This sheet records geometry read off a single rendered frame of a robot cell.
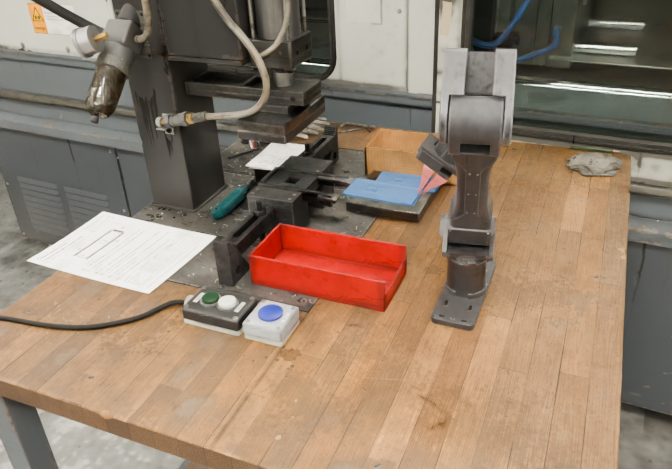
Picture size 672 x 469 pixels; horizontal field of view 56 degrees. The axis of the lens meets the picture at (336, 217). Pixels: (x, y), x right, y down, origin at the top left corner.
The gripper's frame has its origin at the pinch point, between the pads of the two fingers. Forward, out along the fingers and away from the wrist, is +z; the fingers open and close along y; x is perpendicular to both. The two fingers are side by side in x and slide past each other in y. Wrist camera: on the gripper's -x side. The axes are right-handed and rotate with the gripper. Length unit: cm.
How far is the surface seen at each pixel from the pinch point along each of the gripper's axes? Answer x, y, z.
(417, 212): -7.0, -2.1, 8.4
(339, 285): 23.8, 1.9, 10.2
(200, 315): 37.2, 16.9, 21.2
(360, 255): 12.3, 2.0, 11.3
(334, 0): -64, 49, 4
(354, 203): -6.6, 9.5, 15.5
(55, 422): 1, 49, 148
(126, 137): -67, 96, 91
